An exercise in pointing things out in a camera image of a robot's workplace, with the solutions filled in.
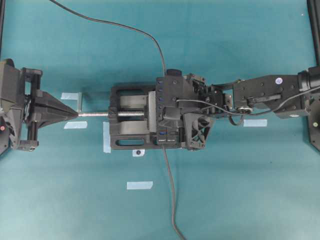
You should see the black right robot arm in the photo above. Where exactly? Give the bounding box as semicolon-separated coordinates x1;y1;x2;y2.
156;67;320;151

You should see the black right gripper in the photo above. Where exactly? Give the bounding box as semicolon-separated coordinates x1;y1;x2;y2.
161;73;232;150

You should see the blue tape strip upper left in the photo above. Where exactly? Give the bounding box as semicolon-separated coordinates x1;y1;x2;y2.
60;92;82;101

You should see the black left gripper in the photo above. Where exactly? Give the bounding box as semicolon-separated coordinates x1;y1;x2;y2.
11;67;78;152

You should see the blue tape strip by screw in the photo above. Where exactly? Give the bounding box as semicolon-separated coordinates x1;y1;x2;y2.
64;121;88;130

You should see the black frame post right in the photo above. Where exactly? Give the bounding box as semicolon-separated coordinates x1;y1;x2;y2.
306;0;320;66

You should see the black frame post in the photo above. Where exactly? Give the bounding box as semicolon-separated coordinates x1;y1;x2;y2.
306;0;320;66
0;0;6;51

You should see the black bench vise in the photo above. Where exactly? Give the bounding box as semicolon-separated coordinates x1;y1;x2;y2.
78;84;161;150

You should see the black frame post left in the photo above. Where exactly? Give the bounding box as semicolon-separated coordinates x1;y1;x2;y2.
0;0;6;51

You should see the black USB cable with plug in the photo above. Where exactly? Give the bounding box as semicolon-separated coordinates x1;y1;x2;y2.
49;0;166;77

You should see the thin black camera cable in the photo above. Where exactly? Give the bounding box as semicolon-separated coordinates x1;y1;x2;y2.
174;94;305;126

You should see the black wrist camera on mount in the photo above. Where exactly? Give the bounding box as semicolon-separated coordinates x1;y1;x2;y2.
164;69;185;107

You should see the black multi-port USB hub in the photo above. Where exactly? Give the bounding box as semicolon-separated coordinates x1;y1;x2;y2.
155;75;183;146

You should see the blue tape strip right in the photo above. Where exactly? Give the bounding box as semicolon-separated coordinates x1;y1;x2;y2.
243;119;268;128

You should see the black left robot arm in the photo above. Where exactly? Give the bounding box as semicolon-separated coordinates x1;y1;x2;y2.
0;58;79;153

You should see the blue tape strip lower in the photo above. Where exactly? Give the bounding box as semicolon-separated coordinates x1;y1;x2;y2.
126;181;153;190

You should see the small round marker sticker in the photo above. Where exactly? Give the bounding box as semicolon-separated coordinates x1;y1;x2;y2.
132;149;145;157

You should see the blue tape strip vertical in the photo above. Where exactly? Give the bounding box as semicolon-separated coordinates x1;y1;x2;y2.
102;121;111;154

